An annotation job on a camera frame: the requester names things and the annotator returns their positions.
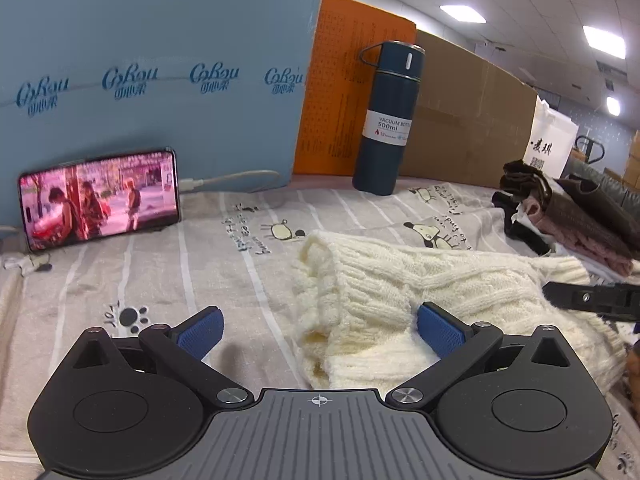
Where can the brown cardboard box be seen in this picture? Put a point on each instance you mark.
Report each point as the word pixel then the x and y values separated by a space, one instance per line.
pixel 471 117

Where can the white paper shopping bag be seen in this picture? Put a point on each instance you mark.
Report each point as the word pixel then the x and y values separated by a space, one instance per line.
pixel 551 140

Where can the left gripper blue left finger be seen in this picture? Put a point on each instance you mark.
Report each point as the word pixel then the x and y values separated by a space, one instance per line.
pixel 178 353

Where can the dark blue vacuum bottle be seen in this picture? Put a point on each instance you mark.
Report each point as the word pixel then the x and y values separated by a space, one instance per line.
pixel 386 128

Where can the pallet jack handle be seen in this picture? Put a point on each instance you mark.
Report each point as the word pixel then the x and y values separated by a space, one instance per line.
pixel 592 149

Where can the orange cardboard box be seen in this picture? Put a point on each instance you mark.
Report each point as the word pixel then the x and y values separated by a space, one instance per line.
pixel 339 83

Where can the pile of dark clothes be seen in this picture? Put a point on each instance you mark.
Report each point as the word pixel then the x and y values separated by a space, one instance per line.
pixel 575 212

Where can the light blue cardboard box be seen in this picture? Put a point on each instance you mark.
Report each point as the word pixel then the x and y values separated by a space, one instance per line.
pixel 220 82

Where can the black leather sofa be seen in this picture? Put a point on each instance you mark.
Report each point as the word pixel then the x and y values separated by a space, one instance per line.
pixel 624 195

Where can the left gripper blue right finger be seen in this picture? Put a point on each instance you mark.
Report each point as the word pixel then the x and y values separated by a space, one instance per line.
pixel 463 352

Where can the smartphone with pink screen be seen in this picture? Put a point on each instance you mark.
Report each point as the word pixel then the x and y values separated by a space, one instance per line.
pixel 99 198

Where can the printed grey bed sheet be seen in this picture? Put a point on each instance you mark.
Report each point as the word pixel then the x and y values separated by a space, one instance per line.
pixel 319 286

